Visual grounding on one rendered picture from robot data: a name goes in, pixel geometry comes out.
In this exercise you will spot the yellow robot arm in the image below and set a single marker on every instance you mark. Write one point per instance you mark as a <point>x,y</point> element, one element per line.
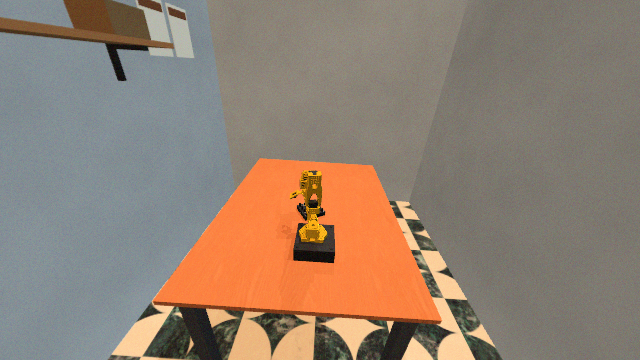
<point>312,206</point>

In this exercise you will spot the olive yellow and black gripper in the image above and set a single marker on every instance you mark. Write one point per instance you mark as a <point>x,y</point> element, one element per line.
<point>295,193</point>

